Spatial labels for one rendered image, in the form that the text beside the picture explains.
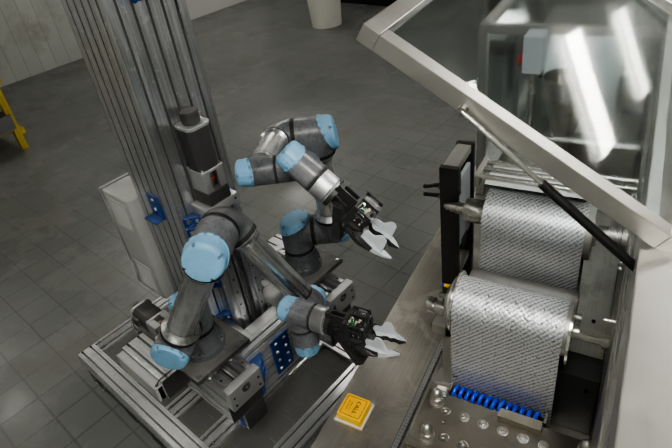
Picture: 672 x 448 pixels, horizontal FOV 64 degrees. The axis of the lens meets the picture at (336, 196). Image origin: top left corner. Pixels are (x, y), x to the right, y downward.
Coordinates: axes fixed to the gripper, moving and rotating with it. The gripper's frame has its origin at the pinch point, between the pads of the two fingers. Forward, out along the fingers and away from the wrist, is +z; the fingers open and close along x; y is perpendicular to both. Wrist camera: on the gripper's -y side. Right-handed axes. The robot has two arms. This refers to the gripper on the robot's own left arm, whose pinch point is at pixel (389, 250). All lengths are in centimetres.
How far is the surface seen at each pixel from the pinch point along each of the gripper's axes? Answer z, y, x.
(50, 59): -460, -546, 369
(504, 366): 35.8, 4.9, -7.9
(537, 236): 23.7, 20.8, 15.9
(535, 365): 38.6, 11.7, -7.9
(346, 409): 21.2, -36.5, -19.2
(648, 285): 20, 58, -30
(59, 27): -480, -513, 397
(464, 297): 18.1, 10.2, -5.2
